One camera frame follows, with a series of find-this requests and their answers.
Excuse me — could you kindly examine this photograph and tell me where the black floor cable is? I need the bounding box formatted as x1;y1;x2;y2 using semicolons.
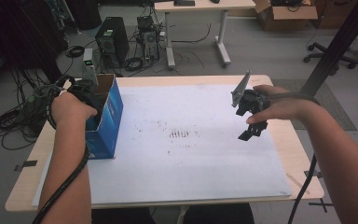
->
171;22;213;45

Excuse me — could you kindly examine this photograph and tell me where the person's left hand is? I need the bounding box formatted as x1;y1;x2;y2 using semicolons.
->
51;92;98;129

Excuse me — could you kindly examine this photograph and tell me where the black computer tower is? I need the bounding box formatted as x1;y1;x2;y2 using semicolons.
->
94;16;131;69

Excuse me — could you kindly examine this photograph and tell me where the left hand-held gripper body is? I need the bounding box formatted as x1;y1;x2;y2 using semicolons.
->
67;48;107;117

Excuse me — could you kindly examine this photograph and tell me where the white paper sheet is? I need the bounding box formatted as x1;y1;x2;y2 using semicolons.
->
31;84;293;208

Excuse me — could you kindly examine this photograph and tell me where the person's leg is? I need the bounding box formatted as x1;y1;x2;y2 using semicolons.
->
183;203;255;224
91;207;157;224

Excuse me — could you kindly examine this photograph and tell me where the small black device box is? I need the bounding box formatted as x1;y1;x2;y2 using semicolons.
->
136;15;155;32

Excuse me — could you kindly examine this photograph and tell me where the black keyboard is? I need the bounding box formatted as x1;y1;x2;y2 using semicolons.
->
172;0;197;7

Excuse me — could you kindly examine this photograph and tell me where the black office chair base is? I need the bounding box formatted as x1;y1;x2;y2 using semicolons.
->
303;41;358;70

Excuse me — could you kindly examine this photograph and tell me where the beige tape strip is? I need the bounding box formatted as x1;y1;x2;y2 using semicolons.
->
285;172;308;192

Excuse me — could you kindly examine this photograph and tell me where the person's left leg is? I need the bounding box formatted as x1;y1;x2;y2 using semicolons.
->
91;207;157;224

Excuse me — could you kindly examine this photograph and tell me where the blue cardboard box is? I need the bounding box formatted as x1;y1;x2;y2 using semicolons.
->
85;73;125;161

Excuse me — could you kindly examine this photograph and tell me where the person's right leg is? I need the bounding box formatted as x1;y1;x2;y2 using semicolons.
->
183;203;255;224

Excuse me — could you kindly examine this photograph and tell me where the bundle of floor cables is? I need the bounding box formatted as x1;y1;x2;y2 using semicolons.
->
0;67;63;151

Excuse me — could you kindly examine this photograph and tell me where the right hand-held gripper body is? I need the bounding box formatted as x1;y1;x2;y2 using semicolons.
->
230;70;270;118

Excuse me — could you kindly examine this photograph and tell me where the grey open computer case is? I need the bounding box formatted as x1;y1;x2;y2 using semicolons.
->
141;29;161;63

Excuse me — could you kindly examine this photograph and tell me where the white desk with light top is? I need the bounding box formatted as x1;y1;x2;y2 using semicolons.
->
153;0;257;70

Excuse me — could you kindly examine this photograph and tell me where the person's right hand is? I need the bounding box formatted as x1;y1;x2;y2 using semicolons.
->
245;85;317;125

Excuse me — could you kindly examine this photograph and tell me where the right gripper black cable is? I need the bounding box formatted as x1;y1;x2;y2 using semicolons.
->
265;91;323;224

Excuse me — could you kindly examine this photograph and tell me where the open brown cardboard box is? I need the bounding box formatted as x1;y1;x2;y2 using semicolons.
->
254;0;319;32

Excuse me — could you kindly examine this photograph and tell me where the dark curtain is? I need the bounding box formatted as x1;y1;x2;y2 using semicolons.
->
0;0;71;85

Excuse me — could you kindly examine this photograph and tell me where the small coiled black cable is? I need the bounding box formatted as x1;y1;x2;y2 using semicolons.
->
64;45;86;59

